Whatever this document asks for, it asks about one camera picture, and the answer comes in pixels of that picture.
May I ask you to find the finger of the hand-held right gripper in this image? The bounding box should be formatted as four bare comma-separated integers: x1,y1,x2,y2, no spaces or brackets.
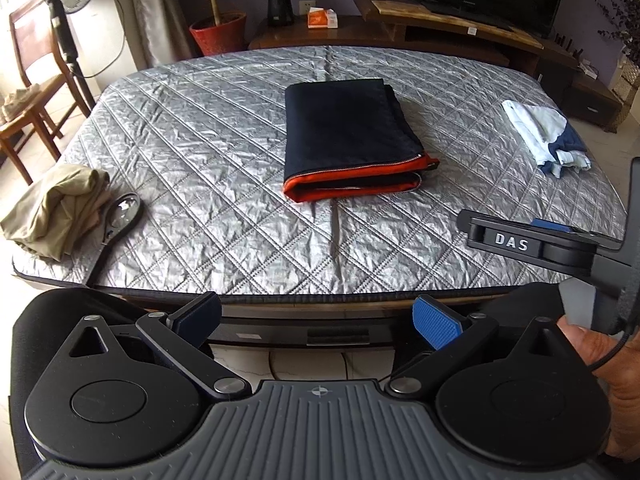
530,218,627,251
456,208,548,261

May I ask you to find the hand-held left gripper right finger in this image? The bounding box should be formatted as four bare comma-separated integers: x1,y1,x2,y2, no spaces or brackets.
385,294,594,404

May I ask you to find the red plant pot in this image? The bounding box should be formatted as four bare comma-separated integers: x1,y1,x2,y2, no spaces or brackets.
189,10,248,57

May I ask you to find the beige garment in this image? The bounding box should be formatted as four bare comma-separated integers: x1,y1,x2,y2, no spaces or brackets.
0,162,112,262

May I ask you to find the black tower speaker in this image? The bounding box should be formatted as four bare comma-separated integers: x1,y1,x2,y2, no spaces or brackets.
265,0,296,27

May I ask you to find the grey curtain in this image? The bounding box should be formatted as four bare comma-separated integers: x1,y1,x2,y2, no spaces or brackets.
112,0,196,68

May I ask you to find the wooden chair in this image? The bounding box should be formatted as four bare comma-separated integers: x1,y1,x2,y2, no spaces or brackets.
0,0,93,186

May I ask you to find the white sneaker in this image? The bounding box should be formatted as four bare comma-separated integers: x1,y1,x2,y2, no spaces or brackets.
2,86,45,118

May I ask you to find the black standing fan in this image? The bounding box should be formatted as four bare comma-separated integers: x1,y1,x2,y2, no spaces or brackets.
34,0,108,111

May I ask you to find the purple dried flower bouquet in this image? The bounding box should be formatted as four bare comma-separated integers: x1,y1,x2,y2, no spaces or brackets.
595,0,640,68

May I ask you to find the silver quilted bedspread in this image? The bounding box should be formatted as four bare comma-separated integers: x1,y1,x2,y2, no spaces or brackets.
11,46,630,306

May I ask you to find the dark wooden low cabinet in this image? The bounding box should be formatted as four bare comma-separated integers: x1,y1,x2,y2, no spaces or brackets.
247,12,625,133

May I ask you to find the orange tissue box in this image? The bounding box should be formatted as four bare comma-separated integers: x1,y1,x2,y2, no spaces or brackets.
306,7,339,30

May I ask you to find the black magnifying glass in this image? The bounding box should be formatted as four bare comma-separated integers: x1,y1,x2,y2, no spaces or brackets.
85,192,146,288

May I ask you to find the navy jacket with orange lining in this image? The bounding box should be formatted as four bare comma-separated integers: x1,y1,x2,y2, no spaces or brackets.
281,77,441,204

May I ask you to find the black router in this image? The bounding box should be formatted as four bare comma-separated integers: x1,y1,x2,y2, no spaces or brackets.
550,32,586,58

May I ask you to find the white garment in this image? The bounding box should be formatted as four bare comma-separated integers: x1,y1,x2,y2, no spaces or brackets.
501,100,592,171

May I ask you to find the blue garment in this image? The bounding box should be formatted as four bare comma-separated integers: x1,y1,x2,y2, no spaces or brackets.
541,127,590,177

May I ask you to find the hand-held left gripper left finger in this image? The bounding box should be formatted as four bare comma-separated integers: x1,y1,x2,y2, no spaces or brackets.
47,290,252,404

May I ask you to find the wooden television stand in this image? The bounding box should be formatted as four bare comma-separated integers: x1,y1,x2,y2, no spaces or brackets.
354,0,546,51

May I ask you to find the wicker vase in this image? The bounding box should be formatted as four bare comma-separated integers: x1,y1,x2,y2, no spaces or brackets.
607,55,640,126

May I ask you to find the person's right hand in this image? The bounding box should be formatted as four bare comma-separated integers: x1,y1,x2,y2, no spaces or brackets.
557,320,640,457

